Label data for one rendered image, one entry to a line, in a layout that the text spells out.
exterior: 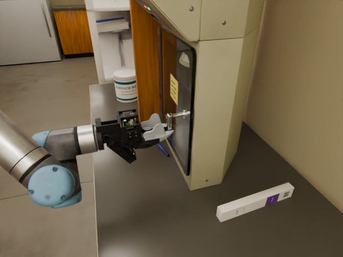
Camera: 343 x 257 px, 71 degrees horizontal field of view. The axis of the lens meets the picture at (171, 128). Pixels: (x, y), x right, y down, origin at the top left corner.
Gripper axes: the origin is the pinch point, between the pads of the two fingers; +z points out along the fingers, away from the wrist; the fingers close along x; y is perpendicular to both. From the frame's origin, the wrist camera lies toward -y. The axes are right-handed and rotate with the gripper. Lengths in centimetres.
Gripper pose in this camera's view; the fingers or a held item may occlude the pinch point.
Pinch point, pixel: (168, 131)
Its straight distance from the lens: 70.7
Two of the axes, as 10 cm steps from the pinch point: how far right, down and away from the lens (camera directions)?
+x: -2.9, -6.3, 7.2
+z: 9.6, -1.6, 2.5
